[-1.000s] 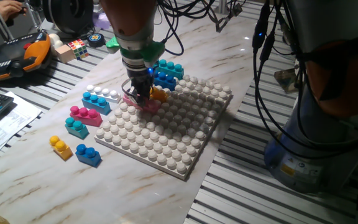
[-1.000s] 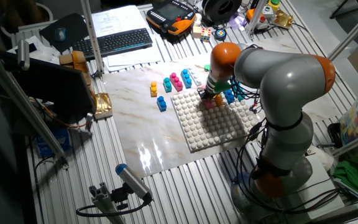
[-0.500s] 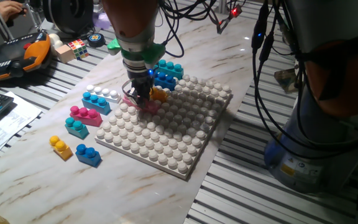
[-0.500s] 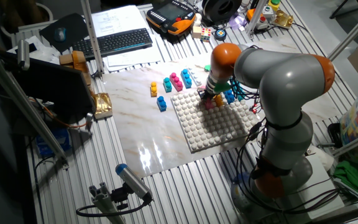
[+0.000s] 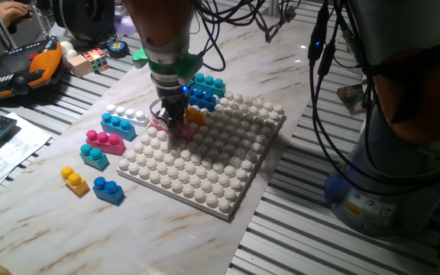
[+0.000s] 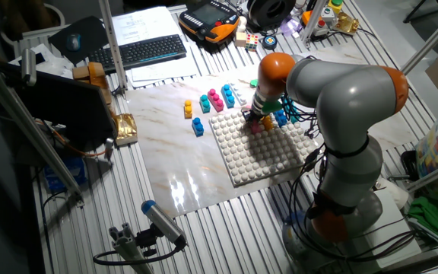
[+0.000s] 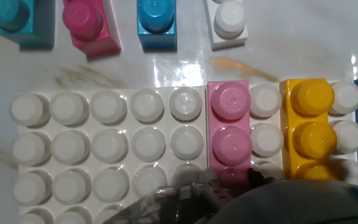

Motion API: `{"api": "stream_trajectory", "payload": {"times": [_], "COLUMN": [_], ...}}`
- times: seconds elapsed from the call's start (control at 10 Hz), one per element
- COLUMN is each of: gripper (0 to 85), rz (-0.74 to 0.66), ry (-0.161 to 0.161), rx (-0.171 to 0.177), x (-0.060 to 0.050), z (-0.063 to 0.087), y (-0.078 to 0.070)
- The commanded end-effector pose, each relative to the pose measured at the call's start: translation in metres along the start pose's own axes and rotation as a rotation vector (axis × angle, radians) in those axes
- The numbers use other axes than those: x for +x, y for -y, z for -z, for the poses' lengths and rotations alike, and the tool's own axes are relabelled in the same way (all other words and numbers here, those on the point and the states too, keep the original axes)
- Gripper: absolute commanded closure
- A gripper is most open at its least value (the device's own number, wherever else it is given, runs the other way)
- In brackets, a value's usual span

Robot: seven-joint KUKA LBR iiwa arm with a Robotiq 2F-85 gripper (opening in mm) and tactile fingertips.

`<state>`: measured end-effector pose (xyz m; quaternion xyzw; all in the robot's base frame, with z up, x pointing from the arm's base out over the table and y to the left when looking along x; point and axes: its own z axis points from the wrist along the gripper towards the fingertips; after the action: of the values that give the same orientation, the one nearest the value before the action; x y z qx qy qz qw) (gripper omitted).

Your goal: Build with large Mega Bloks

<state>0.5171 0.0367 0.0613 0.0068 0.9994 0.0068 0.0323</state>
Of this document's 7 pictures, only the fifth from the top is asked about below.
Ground Rubik's cube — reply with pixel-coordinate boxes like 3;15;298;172
82;47;111;75

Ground pink four-stud block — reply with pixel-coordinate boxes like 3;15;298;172
150;116;198;141

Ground magenta three-stud block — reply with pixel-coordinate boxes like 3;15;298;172
85;129;128;157

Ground shiny metal bracket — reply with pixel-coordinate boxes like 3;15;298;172
336;83;370;115

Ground blue two-stud block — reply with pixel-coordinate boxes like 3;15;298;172
92;176;126;206

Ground black orange teach pendant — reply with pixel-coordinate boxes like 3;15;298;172
0;39;64;102

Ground white four-stud block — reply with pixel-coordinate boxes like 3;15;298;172
105;103;150;128

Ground black strap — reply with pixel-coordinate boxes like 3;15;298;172
364;37;440;123

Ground blue four-stud block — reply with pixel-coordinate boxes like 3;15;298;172
189;88;218;112

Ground wooden cube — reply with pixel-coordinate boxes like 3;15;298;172
67;54;93;79

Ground teal four-stud block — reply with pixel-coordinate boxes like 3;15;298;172
192;72;227;99

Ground round black disc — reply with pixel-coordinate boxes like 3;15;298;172
107;40;131;59

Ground printed paper sheets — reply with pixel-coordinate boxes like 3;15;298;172
0;105;52;209

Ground yellow four-stud block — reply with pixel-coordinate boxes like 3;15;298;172
183;106;207;127

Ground aluminium profile post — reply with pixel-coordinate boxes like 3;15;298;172
267;0;286;18

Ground black gripper cable bundle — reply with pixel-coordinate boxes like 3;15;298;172
192;0;301;73

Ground light blue three-stud block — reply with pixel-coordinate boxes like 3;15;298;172
100;112;138;143

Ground white rounded figurine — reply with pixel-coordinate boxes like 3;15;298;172
59;40;79;68

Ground white studded baseplate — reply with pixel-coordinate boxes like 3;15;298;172
115;90;286;222

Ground black filament spool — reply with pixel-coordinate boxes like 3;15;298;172
51;0;116;43

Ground marble pattern board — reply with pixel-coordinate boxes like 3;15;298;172
0;0;338;275

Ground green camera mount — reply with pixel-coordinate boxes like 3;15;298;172
131;46;204;86

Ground purple translucent object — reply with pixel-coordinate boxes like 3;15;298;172
113;14;137;37

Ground black cable with lit plug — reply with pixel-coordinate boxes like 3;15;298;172
306;0;440;196

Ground small adapter with red light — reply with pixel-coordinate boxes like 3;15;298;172
265;5;297;44

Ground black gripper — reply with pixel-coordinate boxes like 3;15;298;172
154;86;190;134

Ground person hand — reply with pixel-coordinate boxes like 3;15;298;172
0;1;34;28

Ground yellow two-stud block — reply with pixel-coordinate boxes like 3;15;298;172
60;166;91;199

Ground teal two-stud block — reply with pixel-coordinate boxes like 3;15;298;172
79;143;111;172

